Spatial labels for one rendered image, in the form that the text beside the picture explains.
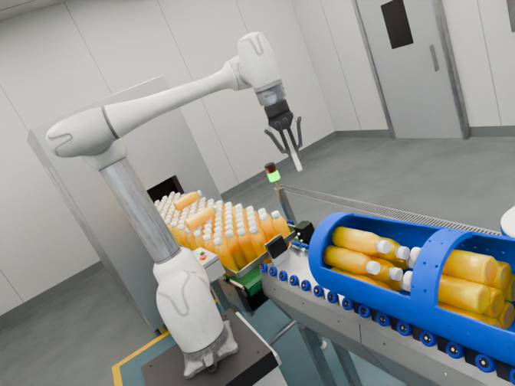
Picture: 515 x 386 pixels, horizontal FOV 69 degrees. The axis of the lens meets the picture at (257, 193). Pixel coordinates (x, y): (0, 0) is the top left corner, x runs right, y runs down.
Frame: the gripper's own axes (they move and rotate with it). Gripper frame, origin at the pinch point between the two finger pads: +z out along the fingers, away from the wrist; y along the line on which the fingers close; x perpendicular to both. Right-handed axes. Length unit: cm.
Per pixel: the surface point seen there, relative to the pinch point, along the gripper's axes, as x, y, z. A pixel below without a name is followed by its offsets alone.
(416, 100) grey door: 399, 144, 85
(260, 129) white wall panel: 497, -74, 60
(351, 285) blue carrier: -22.6, 3.7, 36.2
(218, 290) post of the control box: 31, -60, 56
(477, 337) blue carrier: -51, 27, 38
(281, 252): 35, -24, 48
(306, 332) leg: 23, -26, 86
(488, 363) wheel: -47, 29, 50
